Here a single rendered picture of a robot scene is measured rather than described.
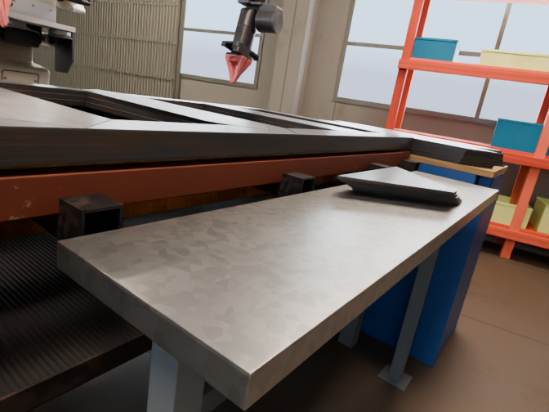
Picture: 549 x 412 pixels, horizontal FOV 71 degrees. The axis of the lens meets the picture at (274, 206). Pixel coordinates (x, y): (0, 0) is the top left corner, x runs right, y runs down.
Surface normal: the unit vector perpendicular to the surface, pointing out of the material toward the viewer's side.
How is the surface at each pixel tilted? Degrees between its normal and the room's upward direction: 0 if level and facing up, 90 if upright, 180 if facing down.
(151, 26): 90
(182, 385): 90
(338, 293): 0
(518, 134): 90
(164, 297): 0
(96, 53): 90
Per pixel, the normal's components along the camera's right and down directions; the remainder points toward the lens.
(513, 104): -0.47, 0.17
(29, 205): 0.79, 0.29
